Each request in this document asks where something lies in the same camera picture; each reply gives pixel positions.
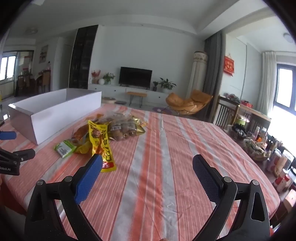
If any small dark potted plant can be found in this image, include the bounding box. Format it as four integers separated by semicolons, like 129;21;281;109
152;81;159;91

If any small wooden bench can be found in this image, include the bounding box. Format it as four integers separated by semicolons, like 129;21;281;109
126;91;147;108

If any wooden side table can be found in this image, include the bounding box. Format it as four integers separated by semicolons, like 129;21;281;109
239;104;271;132

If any tall black shelf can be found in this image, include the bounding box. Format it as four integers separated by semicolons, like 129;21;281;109
69;25;98;89

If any white standing air conditioner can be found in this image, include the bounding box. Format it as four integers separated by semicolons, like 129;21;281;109
186;51;208;98

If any black flat television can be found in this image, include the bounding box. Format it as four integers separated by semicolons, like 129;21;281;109
118;67;152;88

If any white cardboard box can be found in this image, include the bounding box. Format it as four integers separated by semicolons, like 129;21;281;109
8;88;102;145

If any green white snack packet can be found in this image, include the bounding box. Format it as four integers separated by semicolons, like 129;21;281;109
54;140;77;158

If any red flower vase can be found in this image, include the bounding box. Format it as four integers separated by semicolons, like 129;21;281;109
91;70;101;84

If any framed wall painting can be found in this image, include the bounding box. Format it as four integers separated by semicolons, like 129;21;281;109
39;45;49;63

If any striped orange white tablecloth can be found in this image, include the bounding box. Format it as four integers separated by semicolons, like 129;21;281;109
1;104;280;240

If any orange lounge chair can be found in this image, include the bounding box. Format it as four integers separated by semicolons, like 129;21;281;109
166;90;213;115

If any red wall decoration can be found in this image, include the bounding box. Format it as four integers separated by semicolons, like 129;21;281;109
223;56;234;76

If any green potted plant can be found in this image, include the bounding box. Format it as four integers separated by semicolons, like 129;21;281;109
103;72;115;84
160;78;177;93

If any white sheer curtain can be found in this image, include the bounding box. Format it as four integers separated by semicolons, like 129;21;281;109
257;51;277;116

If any grey curtain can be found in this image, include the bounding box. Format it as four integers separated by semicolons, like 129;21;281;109
202;31;226;95

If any yellow cartoon snack packet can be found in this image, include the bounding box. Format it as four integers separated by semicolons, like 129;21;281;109
88;120;117;173

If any left green potted plant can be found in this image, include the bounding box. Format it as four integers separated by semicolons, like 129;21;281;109
103;72;115;84

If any purple floor mat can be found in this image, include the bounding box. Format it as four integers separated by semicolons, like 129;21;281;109
152;106;172;114

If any orange snack packet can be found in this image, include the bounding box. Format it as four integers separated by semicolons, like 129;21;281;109
69;113;103;145

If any wooden dining chair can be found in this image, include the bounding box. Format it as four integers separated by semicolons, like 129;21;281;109
212;96;240;130

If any white tv cabinet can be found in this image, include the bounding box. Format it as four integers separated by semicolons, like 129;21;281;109
88;84;169;106

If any gold bag of brown snacks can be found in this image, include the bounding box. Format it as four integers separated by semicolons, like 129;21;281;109
98;111;147;141

